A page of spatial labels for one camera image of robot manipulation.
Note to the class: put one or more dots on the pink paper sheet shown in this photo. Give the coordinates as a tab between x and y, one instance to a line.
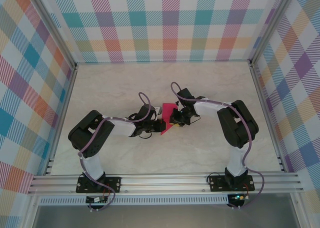
168	112

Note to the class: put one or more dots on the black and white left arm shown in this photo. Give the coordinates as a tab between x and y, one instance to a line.
87	135

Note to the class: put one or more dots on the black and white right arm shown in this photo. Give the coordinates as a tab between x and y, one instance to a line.
237	127

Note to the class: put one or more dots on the grey metal panel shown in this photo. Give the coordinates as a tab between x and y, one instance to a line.
162	216

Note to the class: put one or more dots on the aluminium mounting rail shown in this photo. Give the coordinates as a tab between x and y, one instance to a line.
162	184

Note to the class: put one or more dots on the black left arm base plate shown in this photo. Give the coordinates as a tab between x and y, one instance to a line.
113	183

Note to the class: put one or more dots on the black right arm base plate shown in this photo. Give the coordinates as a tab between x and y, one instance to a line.
215	183

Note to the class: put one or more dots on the aluminium side rail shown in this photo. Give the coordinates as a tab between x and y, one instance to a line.
62	117
267	112

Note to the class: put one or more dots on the aluminium frame post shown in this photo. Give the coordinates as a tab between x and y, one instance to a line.
271	25
53	28

